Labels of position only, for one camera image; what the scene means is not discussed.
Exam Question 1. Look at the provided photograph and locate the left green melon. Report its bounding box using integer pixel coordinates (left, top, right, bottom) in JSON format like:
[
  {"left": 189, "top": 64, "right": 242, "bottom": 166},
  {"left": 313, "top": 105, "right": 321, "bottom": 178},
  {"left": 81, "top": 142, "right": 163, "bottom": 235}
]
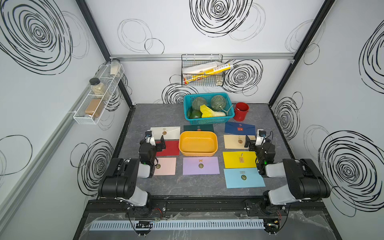
[{"left": 192, "top": 97, "right": 207, "bottom": 111}]

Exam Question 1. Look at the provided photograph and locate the white wrap box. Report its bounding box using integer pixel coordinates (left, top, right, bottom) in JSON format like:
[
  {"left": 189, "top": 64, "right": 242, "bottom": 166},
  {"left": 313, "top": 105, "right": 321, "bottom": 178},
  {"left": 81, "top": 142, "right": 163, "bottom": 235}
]
[{"left": 182, "top": 61, "right": 223, "bottom": 74}]

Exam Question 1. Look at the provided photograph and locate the pink envelope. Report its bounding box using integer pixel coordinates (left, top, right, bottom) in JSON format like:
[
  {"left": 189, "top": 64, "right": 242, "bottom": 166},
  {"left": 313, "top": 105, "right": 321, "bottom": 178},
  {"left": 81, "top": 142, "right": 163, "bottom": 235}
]
[{"left": 154, "top": 158, "right": 177, "bottom": 176}]

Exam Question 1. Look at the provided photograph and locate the yellow envelope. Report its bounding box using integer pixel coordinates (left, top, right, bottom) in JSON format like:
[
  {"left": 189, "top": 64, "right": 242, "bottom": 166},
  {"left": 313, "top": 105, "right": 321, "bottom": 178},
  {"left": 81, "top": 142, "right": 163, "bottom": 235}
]
[{"left": 223, "top": 152, "right": 257, "bottom": 169}]

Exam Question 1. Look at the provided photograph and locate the right green melon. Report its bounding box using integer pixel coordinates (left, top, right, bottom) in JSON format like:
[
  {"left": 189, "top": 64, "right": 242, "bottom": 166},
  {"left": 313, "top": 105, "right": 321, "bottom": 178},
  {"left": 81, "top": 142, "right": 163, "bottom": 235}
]
[{"left": 211, "top": 95, "right": 227, "bottom": 111}]

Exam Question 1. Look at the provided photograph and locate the black wire wall basket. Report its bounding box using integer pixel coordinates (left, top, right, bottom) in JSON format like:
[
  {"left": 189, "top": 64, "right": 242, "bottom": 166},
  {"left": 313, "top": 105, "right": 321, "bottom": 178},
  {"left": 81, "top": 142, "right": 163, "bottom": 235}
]
[{"left": 181, "top": 54, "right": 224, "bottom": 87}]

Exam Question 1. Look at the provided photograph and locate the yellow foil roll box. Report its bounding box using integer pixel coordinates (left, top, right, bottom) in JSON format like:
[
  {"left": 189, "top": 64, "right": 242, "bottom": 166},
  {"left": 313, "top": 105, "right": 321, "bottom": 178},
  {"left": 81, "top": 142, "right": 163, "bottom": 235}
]
[{"left": 183, "top": 64, "right": 233, "bottom": 84}]

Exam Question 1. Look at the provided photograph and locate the white slotted cable duct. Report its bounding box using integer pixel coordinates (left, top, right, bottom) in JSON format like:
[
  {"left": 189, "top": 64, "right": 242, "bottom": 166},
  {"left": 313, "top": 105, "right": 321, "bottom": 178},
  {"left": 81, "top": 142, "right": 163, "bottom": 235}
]
[{"left": 89, "top": 219, "right": 265, "bottom": 231}]

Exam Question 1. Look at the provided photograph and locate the green melon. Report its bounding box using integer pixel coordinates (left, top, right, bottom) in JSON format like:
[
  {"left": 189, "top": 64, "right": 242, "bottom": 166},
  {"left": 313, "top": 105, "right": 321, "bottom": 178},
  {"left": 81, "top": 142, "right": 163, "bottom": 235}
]
[
  {"left": 192, "top": 97, "right": 207, "bottom": 111},
  {"left": 211, "top": 95, "right": 227, "bottom": 111}
]

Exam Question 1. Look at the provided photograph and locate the brown block package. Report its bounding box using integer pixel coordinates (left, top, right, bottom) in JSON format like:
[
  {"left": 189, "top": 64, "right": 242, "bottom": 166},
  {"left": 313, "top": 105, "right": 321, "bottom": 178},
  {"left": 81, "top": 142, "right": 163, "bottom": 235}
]
[{"left": 85, "top": 99, "right": 105, "bottom": 118}]

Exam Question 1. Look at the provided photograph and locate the purple envelope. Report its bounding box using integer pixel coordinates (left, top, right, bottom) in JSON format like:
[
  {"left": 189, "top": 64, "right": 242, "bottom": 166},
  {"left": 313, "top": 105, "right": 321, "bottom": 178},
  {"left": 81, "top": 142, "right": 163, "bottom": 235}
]
[{"left": 183, "top": 157, "right": 220, "bottom": 176}]

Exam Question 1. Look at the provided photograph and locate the yellow white cabbage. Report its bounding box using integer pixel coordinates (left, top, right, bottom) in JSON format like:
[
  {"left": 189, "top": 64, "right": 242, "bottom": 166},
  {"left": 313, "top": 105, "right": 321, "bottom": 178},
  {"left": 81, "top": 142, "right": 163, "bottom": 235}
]
[{"left": 200, "top": 105, "right": 227, "bottom": 118}]

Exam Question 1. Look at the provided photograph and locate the teal plastic basket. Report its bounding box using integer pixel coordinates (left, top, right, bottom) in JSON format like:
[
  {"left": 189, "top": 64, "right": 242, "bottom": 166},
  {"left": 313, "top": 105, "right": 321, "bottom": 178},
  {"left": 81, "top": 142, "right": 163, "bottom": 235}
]
[{"left": 184, "top": 93, "right": 235, "bottom": 125}]

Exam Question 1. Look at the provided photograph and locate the yellow storage box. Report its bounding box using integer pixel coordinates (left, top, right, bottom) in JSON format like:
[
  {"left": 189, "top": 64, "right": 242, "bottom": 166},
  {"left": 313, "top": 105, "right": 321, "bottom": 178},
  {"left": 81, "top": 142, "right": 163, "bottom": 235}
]
[{"left": 179, "top": 131, "right": 218, "bottom": 157}]

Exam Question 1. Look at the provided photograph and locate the beige envelope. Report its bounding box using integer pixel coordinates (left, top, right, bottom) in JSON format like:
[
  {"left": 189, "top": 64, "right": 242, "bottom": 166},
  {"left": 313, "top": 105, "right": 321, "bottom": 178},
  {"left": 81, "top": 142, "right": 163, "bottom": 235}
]
[{"left": 224, "top": 135, "right": 249, "bottom": 151}]

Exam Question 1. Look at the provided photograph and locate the red envelope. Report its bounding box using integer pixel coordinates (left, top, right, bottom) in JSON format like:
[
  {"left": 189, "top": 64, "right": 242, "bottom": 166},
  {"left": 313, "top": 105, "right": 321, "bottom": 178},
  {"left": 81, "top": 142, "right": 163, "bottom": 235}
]
[{"left": 156, "top": 141, "right": 180, "bottom": 157}]

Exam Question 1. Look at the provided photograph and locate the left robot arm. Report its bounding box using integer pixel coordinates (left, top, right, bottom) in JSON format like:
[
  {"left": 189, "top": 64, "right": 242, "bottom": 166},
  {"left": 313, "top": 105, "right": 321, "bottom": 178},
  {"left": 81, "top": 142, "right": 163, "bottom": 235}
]
[{"left": 98, "top": 131, "right": 166, "bottom": 208}]

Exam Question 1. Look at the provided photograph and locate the navy blue envelope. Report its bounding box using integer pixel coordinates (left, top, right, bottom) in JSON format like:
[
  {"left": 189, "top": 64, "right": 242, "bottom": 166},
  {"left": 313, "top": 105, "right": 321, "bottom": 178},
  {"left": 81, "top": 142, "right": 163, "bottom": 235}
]
[{"left": 225, "top": 122, "right": 256, "bottom": 136}]

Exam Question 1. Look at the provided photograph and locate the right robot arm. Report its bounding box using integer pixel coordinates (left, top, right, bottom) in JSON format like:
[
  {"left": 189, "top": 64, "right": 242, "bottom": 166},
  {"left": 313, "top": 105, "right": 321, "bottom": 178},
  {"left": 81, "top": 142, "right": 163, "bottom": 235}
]
[{"left": 244, "top": 136, "right": 331, "bottom": 206}]

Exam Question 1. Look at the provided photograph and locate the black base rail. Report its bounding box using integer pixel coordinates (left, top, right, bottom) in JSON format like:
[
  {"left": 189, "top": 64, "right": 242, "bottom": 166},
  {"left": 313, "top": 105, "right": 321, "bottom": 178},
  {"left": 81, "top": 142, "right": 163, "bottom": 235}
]
[{"left": 82, "top": 196, "right": 325, "bottom": 220}]

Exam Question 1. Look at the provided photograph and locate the green pepper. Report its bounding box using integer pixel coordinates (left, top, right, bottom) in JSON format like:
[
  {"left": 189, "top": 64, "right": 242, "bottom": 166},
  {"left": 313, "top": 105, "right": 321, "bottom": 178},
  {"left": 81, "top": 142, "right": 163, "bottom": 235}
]
[{"left": 189, "top": 110, "right": 203, "bottom": 119}]

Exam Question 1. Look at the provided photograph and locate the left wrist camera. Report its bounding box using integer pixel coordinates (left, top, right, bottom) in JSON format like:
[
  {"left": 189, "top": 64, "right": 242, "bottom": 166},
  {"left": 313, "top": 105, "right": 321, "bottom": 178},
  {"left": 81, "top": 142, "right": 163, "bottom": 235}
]
[{"left": 144, "top": 130, "right": 156, "bottom": 146}]

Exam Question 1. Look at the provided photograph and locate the dark green envelope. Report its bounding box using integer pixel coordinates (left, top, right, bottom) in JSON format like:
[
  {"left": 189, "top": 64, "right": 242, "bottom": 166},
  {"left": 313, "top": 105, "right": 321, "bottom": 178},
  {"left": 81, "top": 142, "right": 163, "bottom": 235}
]
[{"left": 184, "top": 124, "right": 214, "bottom": 132}]

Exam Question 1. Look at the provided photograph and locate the white wire wall shelf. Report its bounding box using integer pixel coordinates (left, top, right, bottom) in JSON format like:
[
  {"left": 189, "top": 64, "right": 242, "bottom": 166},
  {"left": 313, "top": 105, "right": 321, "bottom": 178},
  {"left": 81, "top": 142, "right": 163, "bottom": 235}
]
[{"left": 73, "top": 60, "right": 125, "bottom": 127}]

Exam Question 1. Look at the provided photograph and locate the clear lid jar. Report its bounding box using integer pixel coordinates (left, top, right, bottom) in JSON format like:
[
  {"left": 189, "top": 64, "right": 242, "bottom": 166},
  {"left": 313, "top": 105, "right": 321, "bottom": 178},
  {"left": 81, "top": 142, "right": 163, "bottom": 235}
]
[{"left": 110, "top": 58, "right": 121, "bottom": 76}]

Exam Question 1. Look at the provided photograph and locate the red cup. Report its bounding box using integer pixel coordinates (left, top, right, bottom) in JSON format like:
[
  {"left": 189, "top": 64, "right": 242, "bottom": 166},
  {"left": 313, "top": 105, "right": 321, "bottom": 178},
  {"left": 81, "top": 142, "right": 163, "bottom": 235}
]
[{"left": 234, "top": 102, "right": 249, "bottom": 122}]

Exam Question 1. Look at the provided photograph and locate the black lid spice jar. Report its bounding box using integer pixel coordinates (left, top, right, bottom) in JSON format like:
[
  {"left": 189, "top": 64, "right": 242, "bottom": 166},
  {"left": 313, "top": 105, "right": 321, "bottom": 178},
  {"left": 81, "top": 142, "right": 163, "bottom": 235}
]
[{"left": 89, "top": 78, "right": 107, "bottom": 99}]

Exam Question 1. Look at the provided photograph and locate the white envelope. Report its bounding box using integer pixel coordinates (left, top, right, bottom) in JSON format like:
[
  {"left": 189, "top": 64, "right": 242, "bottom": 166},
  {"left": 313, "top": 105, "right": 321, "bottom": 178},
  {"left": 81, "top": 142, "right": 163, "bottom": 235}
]
[{"left": 151, "top": 127, "right": 181, "bottom": 140}]

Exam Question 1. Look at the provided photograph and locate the light blue envelope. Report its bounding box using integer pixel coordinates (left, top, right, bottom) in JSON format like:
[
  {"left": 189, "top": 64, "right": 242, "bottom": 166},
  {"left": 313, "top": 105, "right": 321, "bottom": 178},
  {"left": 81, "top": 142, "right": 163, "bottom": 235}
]
[{"left": 224, "top": 168, "right": 266, "bottom": 189}]

